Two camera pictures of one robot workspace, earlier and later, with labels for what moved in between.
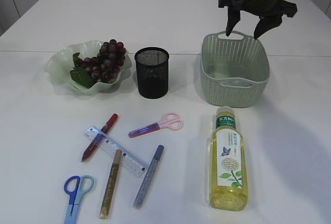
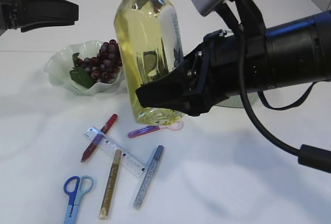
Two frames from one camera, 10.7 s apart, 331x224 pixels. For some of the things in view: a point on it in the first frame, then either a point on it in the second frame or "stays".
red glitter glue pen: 99,138 stays
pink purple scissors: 170,119 stays
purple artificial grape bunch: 104,67 stays
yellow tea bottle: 228,176 to 149,35
